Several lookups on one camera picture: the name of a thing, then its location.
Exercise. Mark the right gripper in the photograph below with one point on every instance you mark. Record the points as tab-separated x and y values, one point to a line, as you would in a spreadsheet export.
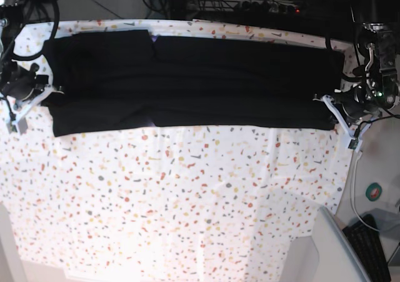
28	88

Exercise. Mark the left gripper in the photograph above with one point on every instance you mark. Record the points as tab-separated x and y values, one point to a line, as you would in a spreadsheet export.
348	108

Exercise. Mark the black t-shirt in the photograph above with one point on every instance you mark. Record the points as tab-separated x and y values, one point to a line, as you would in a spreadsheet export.
127	79

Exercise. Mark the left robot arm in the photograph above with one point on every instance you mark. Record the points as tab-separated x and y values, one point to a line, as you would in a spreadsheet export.
374	83

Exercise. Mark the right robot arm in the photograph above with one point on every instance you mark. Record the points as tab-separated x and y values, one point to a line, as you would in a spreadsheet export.
15	16

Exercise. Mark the green tape roll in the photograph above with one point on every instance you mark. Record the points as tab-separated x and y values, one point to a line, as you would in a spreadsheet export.
374	192

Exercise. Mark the black keyboard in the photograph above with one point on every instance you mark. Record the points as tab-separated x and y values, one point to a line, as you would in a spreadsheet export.
367	245

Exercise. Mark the white left panel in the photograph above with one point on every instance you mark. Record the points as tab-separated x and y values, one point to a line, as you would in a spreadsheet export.
11	265

